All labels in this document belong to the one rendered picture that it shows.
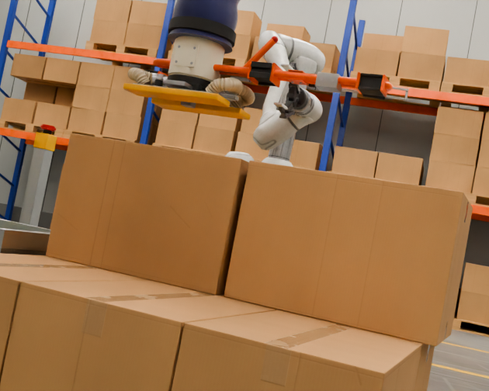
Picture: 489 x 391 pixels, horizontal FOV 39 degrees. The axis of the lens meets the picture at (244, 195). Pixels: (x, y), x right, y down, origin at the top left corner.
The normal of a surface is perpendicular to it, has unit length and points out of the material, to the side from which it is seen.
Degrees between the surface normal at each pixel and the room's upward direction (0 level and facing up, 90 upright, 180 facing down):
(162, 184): 90
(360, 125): 90
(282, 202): 90
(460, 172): 90
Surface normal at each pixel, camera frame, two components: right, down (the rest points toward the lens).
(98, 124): -0.30, -0.11
